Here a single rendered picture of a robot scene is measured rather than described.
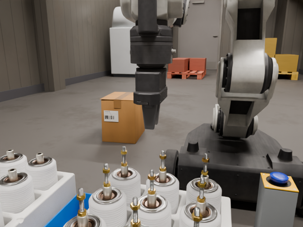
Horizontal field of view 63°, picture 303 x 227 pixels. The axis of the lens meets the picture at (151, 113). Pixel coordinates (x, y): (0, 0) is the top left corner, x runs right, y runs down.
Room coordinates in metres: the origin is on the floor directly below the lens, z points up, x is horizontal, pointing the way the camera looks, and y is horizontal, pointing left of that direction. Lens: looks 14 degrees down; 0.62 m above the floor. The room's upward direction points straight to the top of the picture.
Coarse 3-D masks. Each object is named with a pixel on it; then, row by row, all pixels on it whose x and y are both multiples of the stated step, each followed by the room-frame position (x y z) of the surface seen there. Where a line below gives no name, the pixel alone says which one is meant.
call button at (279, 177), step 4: (272, 172) 0.54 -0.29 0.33; (276, 172) 0.54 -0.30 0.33; (272, 176) 0.52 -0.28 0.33; (276, 176) 0.52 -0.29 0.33; (280, 176) 0.52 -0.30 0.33; (284, 176) 0.52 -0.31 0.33; (272, 180) 0.52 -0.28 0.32; (276, 180) 0.51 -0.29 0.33; (280, 180) 0.51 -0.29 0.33; (284, 180) 0.51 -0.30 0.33; (288, 180) 0.51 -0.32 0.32; (280, 184) 0.51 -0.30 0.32
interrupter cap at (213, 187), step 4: (192, 180) 0.64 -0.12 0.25; (196, 180) 0.64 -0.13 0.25; (212, 180) 0.64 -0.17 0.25; (192, 184) 0.62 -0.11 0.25; (196, 184) 0.62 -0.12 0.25; (208, 184) 0.62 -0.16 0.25; (212, 184) 0.62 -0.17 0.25; (216, 184) 0.61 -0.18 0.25; (196, 188) 0.60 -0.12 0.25; (204, 188) 0.60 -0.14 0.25; (208, 188) 0.60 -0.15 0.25; (212, 188) 0.59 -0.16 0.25; (216, 188) 0.59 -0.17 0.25; (204, 192) 0.58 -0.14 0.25; (208, 192) 0.58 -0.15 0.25; (212, 192) 0.58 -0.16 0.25
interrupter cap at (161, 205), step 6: (138, 198) 0.55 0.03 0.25; (144, 198) 0.55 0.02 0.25; (156, 198) 0.55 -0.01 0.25; (162, 198) 0.55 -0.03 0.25; (144, 204) 0.53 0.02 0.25; (156, 204) 0.53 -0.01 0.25; (162, 204) 0.52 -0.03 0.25; (144, 210) 0.50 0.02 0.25; (150, 210) 0.50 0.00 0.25; (156, 210) 0.50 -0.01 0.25; (162, 210) 0.50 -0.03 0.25
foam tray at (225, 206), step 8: (144, 192) 0.69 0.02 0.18; (184, 192) 0.69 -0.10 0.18; (184, 200) 0.65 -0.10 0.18; (224, 200) 0.65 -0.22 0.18; (128, 208) 0.61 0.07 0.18; (224, 208) 0.61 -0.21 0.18; (128, 216) 0.60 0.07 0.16; (176, 216) 0.58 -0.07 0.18; (224, 216) 0.58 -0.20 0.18; (128, 224) 0.55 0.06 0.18; (176, 224) 0.55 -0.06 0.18; (224, 224) 0.55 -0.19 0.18
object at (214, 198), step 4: (188, 184) 0.62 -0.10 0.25; (188, 188) 0.61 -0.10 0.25; (192, 188) 0.60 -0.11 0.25; (220, 188) 0.61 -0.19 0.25; (188, 192) 0.60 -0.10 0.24; (192, 192) 0.59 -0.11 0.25; (196, 192) 0.58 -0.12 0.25; (216, 192) 0.58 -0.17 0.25; (220, 192) 0.59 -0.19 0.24; (188, 196) 0.60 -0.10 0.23; (192, 196) 0.58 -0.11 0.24; (196, 196) 0.58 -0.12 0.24; (208, 196) 0.57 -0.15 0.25; (212, 196) 0.57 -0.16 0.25; (216, 196) 0.57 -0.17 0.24; (220, 196) 0.59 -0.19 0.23; (188, 200) 0.60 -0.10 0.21; (192, 200) 0.58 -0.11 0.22; (208, 200) 0.57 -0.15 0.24; (212, 200) 0.57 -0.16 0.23; (216, 200) 0.57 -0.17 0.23; (220, 200) 0.59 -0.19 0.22; (212, 204) 0.57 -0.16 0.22; (216, 204) 0.58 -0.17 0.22; (220, 204) 0.60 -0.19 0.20; (216, 208) 0.58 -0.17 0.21
